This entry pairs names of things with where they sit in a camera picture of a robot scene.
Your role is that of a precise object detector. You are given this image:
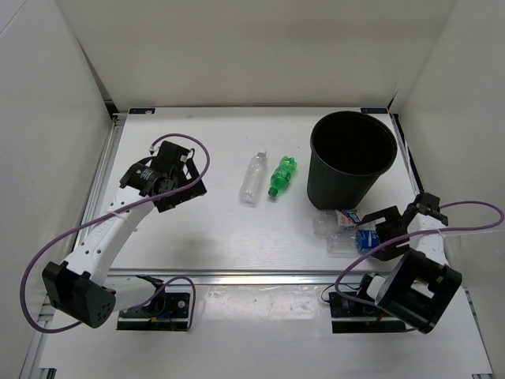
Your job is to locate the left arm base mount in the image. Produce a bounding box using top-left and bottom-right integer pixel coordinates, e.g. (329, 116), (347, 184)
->
(116, 276), (196, 332)

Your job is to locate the red label clear bottle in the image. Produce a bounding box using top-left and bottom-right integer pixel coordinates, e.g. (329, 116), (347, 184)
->
(312, 208), (361, 236)

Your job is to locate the blue label clear bottle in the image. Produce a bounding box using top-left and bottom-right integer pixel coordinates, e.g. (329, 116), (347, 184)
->
(327, 229), (380, 257)

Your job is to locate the clear plastic bottle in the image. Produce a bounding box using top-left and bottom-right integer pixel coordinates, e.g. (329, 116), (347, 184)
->
(238, 150), (267, 207)

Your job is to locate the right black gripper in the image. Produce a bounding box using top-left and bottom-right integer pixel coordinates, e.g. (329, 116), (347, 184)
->
(361, 205), (410, 261)

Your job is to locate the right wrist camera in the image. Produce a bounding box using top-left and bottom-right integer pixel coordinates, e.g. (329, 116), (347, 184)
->
(413, 193), (448, 226)

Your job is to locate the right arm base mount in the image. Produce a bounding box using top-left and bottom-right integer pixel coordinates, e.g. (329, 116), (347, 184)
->
(320, 284), (412, 334)

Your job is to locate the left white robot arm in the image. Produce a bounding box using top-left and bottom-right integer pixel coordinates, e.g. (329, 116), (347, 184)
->
(42, 154), (206, 328)

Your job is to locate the black plastic bin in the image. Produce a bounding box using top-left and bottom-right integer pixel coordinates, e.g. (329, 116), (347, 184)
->
(307, 111), (398, 210)

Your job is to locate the green plastic bottle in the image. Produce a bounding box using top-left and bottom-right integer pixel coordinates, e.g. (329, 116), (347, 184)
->
(267, 156), (297, 198)

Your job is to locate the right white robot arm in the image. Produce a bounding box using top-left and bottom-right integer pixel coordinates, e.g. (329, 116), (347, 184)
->
(354, 203), (462, 334)

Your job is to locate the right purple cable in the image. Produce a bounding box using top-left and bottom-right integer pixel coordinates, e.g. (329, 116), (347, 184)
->
(335, 201), (505, 305)

